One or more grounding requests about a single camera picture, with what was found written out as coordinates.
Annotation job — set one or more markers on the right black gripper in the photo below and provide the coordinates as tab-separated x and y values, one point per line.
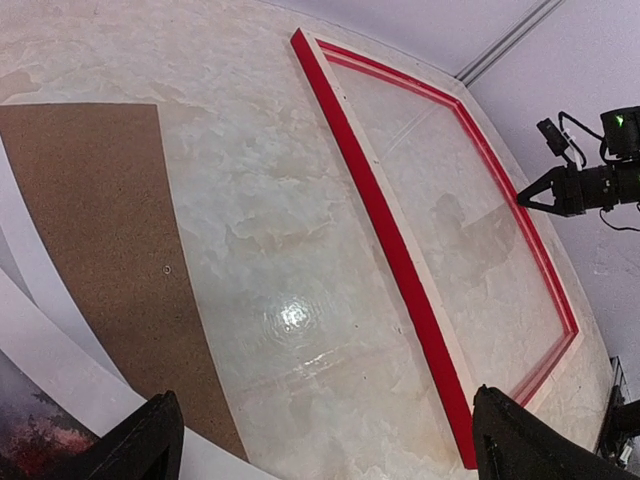
590	190

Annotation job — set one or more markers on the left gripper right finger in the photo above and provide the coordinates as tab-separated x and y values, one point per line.
512	443

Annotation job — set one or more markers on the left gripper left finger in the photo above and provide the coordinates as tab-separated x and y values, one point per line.
148	444

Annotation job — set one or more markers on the red landscape photo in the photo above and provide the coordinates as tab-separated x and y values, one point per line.
36	433

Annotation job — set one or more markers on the red wooden picture frame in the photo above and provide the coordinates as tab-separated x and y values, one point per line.
317	55

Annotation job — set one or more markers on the white mat board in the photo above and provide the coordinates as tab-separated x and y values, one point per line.
79	383

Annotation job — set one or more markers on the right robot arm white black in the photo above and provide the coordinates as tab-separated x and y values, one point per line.
619	147

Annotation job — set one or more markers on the brown backing board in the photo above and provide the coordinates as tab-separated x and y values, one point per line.
95	183

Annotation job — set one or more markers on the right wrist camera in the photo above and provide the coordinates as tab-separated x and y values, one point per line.
555	139

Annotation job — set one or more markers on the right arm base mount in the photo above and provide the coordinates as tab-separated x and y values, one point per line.
620	426

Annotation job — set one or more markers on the right aluminium corner post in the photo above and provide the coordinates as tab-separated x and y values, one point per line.
533	17

